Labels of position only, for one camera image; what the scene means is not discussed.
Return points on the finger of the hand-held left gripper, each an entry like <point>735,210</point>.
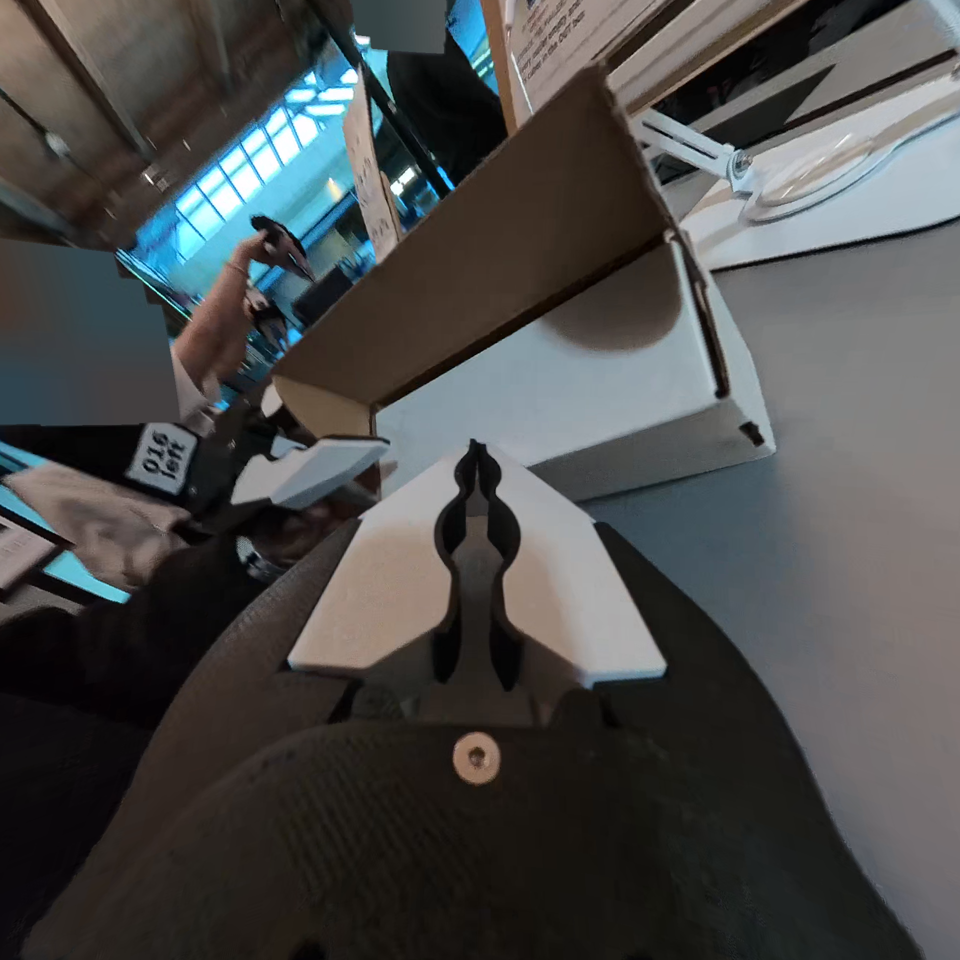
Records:
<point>330,469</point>
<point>271,401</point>

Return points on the person's left forearm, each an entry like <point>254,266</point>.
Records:
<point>112,652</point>

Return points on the background instruction board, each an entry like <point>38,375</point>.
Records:
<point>371,187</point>

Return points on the person's left hand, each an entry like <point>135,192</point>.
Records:
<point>300,536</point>

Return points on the white cardboard mailer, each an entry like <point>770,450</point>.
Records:
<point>540,390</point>

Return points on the black background monitor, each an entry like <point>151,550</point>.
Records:
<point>322,296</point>

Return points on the white tablet stand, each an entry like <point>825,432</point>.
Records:
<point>825,210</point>

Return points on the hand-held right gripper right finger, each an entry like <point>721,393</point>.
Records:
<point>585,600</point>

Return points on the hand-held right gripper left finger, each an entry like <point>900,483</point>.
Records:
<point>375,600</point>

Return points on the printed instruction sheet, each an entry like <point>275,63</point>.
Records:
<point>570,37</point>

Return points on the grey desk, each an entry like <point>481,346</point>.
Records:
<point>825,450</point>

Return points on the black framed floor sign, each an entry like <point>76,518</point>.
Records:
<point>22,555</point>

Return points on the silver wristwatch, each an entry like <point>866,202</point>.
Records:
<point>259,562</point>

